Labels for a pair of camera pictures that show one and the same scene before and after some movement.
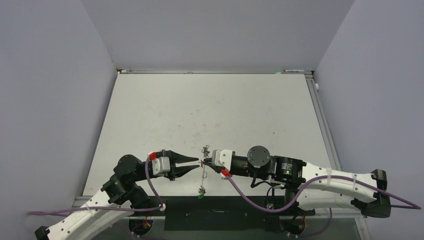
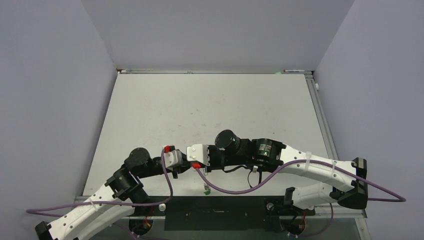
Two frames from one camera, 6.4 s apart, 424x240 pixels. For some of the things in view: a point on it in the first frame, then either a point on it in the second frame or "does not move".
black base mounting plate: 224,213 does not move
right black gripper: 209,162 -> 212,165
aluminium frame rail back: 120,70 does not move
